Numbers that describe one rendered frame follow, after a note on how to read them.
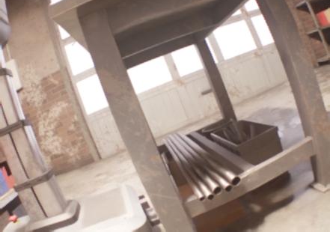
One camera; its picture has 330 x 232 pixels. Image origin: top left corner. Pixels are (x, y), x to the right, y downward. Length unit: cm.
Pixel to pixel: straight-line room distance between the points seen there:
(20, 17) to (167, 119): 266
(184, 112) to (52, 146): 186
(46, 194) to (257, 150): 82
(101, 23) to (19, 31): 368
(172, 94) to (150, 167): 329
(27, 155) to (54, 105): 322
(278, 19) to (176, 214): 68
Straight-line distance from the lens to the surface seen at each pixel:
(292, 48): 99
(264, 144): 127
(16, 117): 102
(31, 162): 100
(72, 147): 418
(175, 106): 414
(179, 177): 174
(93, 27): 89
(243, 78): 436
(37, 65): 431
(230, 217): 114
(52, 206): 101
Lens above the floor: 55
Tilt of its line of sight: 3 degrees down
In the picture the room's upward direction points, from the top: 22 degrees counter-clockwise
